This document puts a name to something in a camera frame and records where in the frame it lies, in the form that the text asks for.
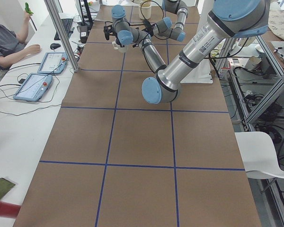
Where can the far blue teach pendant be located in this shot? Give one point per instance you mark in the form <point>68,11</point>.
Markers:
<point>53,63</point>

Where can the cream oval container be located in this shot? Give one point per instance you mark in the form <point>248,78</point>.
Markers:
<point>144,10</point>

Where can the red cylinder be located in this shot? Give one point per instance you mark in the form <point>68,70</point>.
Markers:
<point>9,210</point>

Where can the white plastic chair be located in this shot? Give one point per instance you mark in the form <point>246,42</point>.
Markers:
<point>258,155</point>

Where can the aluminium frame post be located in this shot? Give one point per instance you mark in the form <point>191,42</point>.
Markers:
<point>54,14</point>

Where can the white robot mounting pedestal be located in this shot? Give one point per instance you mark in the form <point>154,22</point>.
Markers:
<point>201,74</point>

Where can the blue teach pendant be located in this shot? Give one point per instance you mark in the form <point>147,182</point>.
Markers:
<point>34,87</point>
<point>53,63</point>

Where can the black computer mouse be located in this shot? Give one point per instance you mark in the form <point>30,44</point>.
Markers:
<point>54,46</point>

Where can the white HOME mug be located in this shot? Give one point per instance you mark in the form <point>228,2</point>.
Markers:
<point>119,47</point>

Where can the near blue teach pendant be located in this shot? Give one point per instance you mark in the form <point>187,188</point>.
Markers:
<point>34,87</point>

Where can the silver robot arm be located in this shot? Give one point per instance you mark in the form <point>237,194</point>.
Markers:
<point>175,21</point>

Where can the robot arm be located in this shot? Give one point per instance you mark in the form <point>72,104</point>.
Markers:
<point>227,19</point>

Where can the black keyboard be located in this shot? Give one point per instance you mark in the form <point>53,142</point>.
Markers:
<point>68,26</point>

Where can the green bean bag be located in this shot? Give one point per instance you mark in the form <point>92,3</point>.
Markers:
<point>5,187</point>

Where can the seated person grey shirt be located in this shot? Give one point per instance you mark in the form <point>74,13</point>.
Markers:
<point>12,45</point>

